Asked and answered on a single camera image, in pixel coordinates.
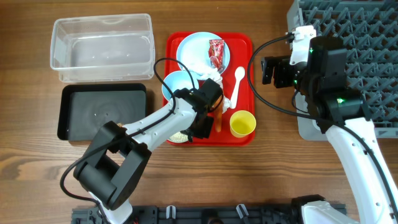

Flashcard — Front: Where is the orange carrot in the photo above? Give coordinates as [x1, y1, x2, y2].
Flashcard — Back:
[215, 102, 223, 133]

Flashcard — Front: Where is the white tissue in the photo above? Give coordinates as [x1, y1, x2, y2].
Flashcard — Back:
[186, 60, 233, 110]

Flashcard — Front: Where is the light blue bowl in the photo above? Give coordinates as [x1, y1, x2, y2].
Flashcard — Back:
[164, 70, 199, 93]

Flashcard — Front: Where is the light blue plate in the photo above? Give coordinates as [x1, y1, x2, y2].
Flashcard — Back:
[176, 32, 221, 68]

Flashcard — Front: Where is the red snack wrapper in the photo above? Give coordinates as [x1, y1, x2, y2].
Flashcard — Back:
[208, 39, 224, 71]

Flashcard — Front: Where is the mint green bowl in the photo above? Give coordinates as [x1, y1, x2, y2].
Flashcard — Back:
[167, 130, 190, 144]

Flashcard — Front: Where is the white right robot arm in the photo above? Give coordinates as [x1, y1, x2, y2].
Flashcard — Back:
[262, 26, 397, 223]

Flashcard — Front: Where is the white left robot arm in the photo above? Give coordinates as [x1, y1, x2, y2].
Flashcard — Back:
[73, 79, 223, 223]

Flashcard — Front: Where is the grey dishwasher rack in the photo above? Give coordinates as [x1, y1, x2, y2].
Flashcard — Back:
[287, 1, 397, 138]

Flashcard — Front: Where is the white plastic spoon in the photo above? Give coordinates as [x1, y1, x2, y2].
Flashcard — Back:
[230, 67, 246, 109]

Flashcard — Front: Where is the yellow cup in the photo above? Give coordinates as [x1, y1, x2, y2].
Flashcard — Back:
[229, 110, 257, 138]

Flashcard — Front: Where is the red serving tray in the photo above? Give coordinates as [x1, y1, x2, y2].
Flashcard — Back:
[165, 32, 255, 147]

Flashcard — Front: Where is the clear plastic bin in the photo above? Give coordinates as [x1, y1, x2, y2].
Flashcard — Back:
[50, 14, 155, 83]

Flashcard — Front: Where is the black tray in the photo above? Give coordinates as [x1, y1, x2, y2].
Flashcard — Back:
[57, 83, 147, 141]

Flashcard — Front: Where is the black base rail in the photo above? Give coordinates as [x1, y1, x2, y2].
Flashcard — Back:
[71, 204, 294, 224]

